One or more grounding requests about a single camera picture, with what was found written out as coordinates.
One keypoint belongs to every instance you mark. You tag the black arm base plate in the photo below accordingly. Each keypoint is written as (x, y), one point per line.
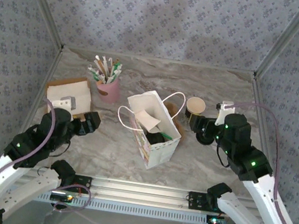
(84, 182)
(195, 200)

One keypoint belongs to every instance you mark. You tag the tan paper straw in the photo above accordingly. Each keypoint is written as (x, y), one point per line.
(113, 68)

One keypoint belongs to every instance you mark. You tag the white paper gift bag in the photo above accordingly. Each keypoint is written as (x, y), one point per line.
(159, 155)

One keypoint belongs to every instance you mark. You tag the small controller board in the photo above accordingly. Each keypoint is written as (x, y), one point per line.
(59, 197)
(216, 221)

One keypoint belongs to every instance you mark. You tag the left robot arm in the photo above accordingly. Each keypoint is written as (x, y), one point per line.
(37, 182)

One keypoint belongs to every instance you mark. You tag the white napkin stack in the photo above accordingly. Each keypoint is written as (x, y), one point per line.
(68, 88)

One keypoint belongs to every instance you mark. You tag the green white straw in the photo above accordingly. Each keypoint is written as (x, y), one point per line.
(166, 136)

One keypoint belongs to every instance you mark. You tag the white paper napkin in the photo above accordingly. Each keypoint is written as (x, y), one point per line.
(148, 120)

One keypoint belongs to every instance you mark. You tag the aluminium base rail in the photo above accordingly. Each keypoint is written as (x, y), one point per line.
(140, 192)

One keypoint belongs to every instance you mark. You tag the aluminium corner post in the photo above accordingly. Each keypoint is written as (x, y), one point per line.
(45, 3)
(284, 39)

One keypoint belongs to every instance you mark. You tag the black paper coffee cup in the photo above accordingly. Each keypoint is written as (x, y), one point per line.
(195, 105)

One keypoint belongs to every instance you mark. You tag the pink straw holder cup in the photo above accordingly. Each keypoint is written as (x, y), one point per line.
(111, 92)

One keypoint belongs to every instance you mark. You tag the brown cardboard napkin box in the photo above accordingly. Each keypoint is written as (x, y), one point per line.
(88, 94)

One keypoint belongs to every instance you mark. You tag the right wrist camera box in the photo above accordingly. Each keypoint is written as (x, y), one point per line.
(224, 112)

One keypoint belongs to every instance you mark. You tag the brown pulp cup carrier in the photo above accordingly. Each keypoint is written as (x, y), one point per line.
(171, 109)

